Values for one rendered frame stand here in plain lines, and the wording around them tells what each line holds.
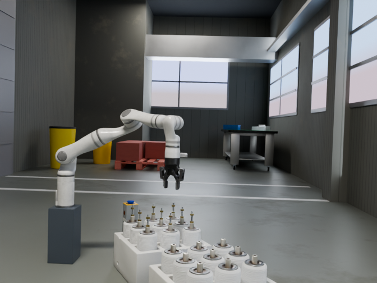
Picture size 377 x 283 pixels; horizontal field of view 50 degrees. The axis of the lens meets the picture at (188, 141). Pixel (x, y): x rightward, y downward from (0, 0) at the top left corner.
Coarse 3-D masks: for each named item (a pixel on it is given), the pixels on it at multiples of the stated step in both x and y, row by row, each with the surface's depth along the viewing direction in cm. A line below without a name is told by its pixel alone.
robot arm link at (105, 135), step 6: (126, 126) 214; (132, 126) 213; (138, 126) 215; (96, 132) 215; (102, 132) 215; (108, 132) 215; (114, 132) 216; (120, 132) 216; (126, 132) 215; (102, 138) 214; (108, 138) 215; (114, 138) 216
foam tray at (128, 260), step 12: (120, 240) 206; (180, 240) 206; (120, 252) 206; (132, 252) 188; (144, 252) 185; (156, 252) 186; (120, 264) 206; (132, 264) 187; (144, 264) 184; (132, 276) 187; (144, 276) 184
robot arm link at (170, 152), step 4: (168, 148) 193; (172, 148) 192; (176, 148) 193; (168, 152) 192; (172, 152) 192; (176, 152) 193; (168, 156) 192; (172, 156) 192; (176, 156) 193; (180, 156) 198; (184, 156) 198
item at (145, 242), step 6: (138, 234) 190; (156, 234) 191; (138, 240) 190; (144, 240) 187; (150, 240) 188; (156, 240) 190; (138, 246) 190; (144, 246) 188; (150, 246) 188; (156, 246) 191
